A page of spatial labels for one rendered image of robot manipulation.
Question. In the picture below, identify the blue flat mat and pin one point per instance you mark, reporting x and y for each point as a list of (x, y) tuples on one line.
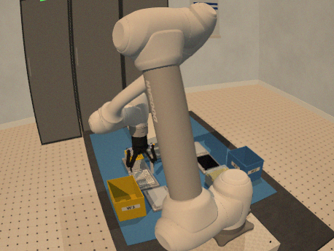
[(109, 150)]

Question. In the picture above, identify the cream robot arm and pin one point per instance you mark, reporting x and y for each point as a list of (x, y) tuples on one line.
[(158, 40)]

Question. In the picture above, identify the black multi-well plate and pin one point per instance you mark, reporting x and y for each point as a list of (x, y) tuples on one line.
[(210, 162)]

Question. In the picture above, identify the yellow open-top bin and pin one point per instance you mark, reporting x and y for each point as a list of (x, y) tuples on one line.
[(128, 198)]

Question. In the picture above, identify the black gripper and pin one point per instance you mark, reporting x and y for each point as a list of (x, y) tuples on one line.
[(139, 145)]

